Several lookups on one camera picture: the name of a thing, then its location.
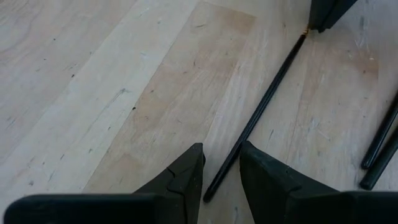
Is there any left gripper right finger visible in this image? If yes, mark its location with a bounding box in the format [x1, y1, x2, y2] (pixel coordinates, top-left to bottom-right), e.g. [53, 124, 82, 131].
[238, 140, 345, 224]

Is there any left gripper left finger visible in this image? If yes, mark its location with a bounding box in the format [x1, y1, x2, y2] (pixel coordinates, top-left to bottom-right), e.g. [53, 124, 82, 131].
[132, 142, 206, 224]

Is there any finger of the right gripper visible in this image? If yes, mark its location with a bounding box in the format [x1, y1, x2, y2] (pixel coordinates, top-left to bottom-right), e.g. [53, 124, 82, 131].
[308, 0, 331, 34]
[323, 0, 359, 32]

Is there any black paintbrush gold ferrule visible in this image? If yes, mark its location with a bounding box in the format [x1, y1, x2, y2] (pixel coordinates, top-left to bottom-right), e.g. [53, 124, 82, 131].
[203, 26, 311, 203]

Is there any long black paintbrush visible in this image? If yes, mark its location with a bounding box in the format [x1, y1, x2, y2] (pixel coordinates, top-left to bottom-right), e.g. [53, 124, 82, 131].
[359, 127, 398, 191]
[360, 91, 398, 170]

